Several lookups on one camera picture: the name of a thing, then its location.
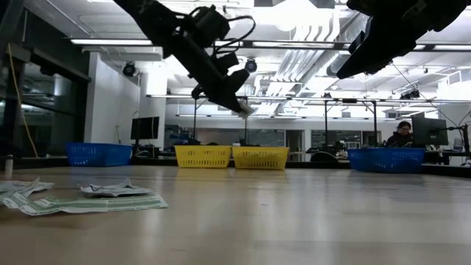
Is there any black metal stand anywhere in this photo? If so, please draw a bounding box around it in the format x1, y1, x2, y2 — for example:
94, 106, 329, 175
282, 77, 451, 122
322, 97, 378, 148
193, 94, 249, 146

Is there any black office chair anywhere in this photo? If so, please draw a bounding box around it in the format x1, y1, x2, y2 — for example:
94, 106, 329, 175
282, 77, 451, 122
310, 150, 339, 163

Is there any green striped bandage packet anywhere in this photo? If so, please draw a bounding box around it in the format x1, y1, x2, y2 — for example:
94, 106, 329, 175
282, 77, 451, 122
0, 177, 55, 202
1, 193, 169, 216

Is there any blue plastic basket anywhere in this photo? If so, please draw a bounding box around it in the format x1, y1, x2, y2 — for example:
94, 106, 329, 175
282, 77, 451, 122
347, 146, 427, 174
65, 142, 133, 167

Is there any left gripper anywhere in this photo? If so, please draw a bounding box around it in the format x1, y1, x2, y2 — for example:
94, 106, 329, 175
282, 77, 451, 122
163, 32, 251, 113

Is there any black computer monitor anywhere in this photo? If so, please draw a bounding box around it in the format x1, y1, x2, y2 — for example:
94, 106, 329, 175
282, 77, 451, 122
411, 112, 450, 146
130, 116, 161, 141

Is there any yellow plastic basket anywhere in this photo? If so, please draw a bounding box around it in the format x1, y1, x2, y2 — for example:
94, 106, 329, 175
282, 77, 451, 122
174, 144, 232, 169
231, 146, 291, 170

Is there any person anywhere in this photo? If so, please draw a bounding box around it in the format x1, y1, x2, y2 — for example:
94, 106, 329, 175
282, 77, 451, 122
385, 120, 415, 148

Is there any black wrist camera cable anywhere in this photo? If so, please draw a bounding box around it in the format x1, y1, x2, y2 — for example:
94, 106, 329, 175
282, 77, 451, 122
220, 15, 257, 52

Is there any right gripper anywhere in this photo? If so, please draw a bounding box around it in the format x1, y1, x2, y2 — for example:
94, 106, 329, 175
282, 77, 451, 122
336, 0, 468, 80

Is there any yellow hanging cable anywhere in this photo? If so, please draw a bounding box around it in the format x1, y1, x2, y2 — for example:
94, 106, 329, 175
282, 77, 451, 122
7, 43, 40, 158

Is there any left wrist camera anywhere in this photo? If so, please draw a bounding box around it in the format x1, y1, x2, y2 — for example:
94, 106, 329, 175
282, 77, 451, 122
193, 5, 231, 47

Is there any white antiseptic towelette packet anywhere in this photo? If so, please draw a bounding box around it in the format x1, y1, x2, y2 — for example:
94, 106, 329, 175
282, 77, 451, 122
237, 102, 255, 119
79, 178, 156, 198

